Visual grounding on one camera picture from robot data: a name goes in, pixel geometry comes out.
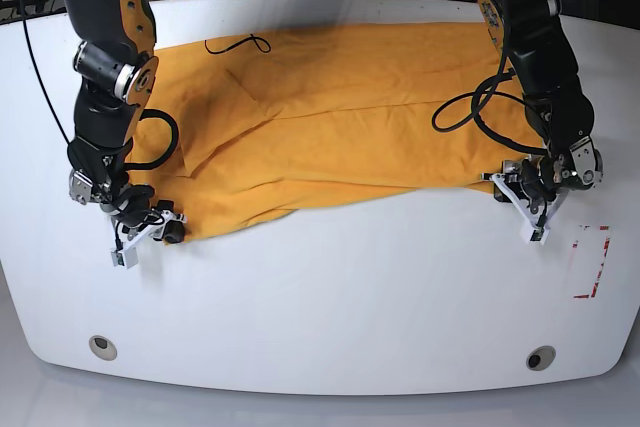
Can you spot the right table grommet hole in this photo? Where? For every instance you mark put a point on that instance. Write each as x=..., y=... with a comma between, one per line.
x=541, y=358

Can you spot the yellow T-shirt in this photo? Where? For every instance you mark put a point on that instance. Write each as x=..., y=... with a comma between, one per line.
x=329, y=116

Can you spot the table grommet hole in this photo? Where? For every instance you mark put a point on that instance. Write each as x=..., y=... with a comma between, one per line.
x=541, y=358
x=103, y=348

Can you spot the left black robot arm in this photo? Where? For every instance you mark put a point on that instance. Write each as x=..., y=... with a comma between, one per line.
x=530, y=34

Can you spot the left table grommet hole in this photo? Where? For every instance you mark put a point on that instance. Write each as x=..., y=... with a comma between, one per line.
x=103, y=348

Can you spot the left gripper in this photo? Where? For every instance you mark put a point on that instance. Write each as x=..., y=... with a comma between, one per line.
x=537, y=185

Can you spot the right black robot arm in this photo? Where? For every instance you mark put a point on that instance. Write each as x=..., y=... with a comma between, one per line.
x=118, y=67

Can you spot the red tape rectangle marking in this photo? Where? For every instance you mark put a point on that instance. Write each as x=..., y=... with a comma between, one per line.
x=587, y=260

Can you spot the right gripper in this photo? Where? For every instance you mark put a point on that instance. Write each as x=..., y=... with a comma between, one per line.
x=130, y=207

